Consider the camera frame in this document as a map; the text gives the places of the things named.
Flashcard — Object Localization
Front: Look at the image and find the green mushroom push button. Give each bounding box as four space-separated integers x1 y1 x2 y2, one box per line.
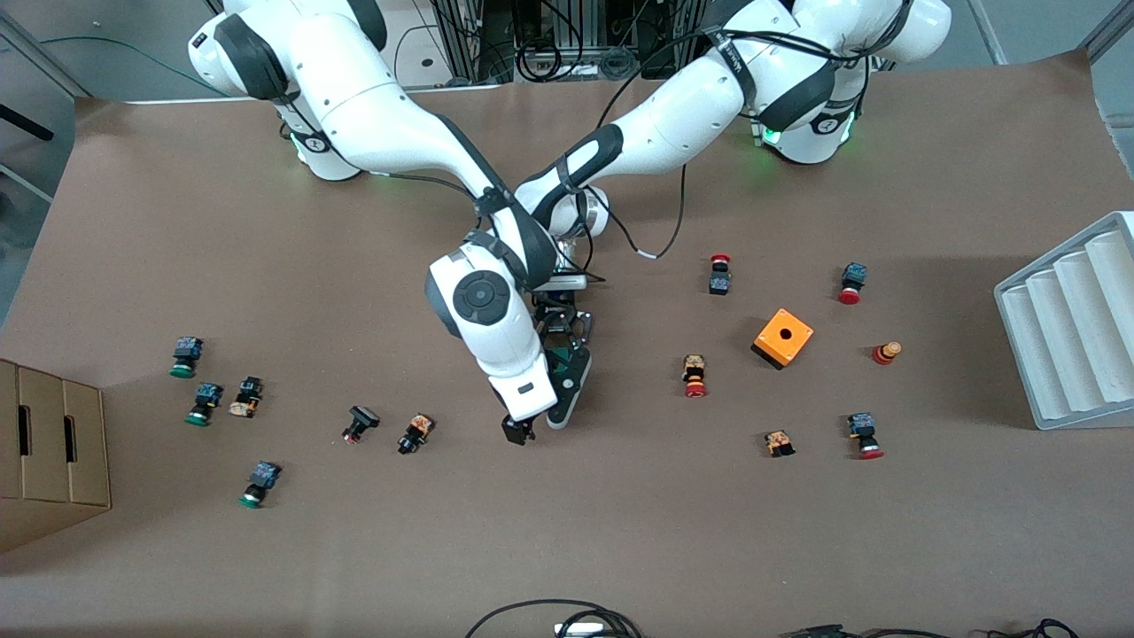
237 461 283 510
169 336 205 379
184 382 224 427

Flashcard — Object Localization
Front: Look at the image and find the black rod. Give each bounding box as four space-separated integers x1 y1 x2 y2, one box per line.
0 104 54 143

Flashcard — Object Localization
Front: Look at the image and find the black rectangular push button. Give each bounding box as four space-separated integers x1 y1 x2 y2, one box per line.
342 405 381 445

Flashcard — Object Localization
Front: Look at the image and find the black coiled cable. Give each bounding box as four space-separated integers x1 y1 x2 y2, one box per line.
988 619 1082 638

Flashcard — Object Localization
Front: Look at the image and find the grey metal frame bar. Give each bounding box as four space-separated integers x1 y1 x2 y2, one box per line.
967 0 1009 65
1079 0 1134 63
0 13 94 98

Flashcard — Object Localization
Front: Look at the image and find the black cable with connector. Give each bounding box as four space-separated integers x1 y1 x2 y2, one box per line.
780 624 984 638

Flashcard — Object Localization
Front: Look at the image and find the orange button enclosure box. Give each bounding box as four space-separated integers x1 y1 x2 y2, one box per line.
750 307 815 370

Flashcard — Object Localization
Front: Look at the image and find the black equipment rack with cables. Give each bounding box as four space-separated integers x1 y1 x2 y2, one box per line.
434 0 718 85

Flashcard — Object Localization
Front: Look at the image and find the black arm cable white tag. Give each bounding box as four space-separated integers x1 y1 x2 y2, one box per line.
602 164 687 261
368 168 484 209

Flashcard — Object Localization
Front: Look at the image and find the grey white ribbed tray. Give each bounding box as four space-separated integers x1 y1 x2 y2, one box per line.
993 211 1134 432

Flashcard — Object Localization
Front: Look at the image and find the brown cardboard box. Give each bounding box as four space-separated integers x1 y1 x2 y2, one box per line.
0 358 113 555

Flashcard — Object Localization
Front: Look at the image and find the black looped cable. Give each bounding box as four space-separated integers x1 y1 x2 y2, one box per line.
464 599 643 638

